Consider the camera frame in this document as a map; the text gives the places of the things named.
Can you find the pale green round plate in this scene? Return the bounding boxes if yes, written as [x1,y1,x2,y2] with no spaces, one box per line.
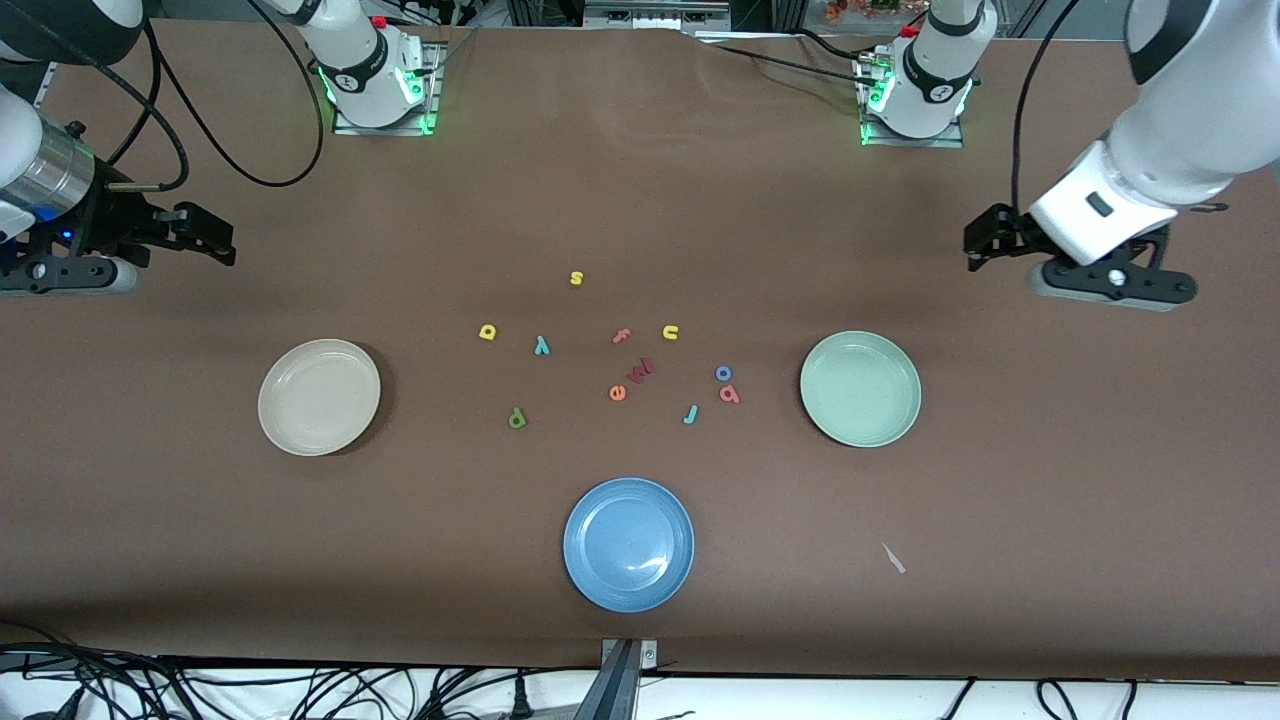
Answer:
[799,330,923,449]

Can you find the beige round plate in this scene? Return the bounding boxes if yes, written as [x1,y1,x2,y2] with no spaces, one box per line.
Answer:
[257,338,382,458]

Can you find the orange leafy decoration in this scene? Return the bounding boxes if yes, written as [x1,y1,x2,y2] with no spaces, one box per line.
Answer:
[825,0,931,23]

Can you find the blue round plate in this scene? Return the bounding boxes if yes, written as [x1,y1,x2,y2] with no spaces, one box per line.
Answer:
[562,476,696,614]

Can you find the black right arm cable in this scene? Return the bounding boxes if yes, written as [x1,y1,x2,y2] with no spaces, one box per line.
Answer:
[105,0,326,191]

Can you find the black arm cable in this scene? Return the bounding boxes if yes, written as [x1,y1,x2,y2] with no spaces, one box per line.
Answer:
[105,0,326,191]
[1010,0,1083,216]

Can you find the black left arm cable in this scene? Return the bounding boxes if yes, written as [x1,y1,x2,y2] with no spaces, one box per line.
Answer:
[1010,0,1083,216]

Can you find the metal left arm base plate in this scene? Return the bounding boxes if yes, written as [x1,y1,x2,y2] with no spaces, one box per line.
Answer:
[858,50,966,149]

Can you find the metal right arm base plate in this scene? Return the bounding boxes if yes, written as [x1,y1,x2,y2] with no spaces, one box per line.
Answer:
[333,40,446,136]

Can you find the black cable across table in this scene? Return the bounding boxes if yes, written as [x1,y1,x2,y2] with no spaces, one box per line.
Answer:
[690,28,881,89]

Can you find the tangled black floor cables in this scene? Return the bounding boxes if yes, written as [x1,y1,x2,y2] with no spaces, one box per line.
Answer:
[0,618,601,720]

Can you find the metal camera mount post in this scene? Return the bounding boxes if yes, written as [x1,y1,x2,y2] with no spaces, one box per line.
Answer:
[575,638,659,720]

